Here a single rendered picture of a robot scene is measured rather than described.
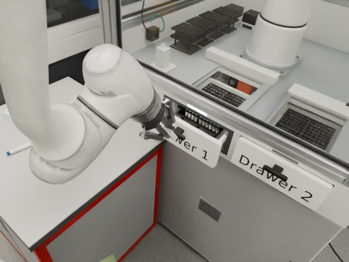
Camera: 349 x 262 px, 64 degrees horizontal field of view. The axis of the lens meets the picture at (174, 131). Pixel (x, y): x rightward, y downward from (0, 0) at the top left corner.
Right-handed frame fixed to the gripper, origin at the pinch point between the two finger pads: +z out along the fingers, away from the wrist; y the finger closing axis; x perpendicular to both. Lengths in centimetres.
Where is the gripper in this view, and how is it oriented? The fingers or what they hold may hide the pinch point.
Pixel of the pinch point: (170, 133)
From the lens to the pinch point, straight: 85.6
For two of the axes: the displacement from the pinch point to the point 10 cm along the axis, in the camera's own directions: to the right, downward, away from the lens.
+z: 2.8, 3.2, 9.0
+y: 5.5, -8.2, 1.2
